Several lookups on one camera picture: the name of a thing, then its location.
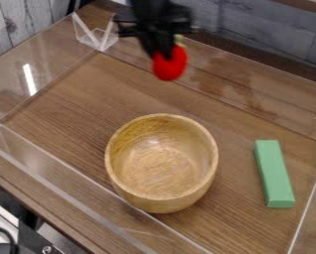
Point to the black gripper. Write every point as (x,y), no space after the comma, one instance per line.
(148,16)

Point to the red strawberry toy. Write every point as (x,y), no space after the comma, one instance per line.
(170,69)

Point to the wooden bowl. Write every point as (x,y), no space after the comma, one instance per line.
(161,160)

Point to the green rectangular block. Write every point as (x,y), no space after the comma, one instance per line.
(276,183)

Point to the clear acrylic tray enclosure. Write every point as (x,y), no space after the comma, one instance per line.
(65,97)

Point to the black clamp mount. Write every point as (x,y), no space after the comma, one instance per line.
(32,243)

